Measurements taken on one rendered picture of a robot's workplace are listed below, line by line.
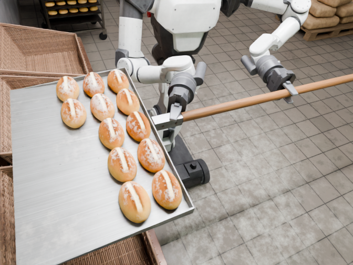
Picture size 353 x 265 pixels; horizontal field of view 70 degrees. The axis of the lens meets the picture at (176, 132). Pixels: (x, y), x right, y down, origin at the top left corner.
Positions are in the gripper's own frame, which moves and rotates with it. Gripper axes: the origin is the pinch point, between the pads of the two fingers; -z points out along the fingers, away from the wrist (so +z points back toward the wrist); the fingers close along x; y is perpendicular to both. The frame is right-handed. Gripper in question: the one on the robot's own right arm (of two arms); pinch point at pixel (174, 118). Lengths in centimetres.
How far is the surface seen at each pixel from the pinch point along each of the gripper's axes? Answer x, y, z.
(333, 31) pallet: -113, 197, 380
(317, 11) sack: -85, 152, 365
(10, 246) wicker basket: -41, -44, -35
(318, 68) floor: -123, 159, 275
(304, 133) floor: -122, 121, 139
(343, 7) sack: -81, 197, 394
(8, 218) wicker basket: -40, -50, -27
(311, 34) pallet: -113, 157, 350
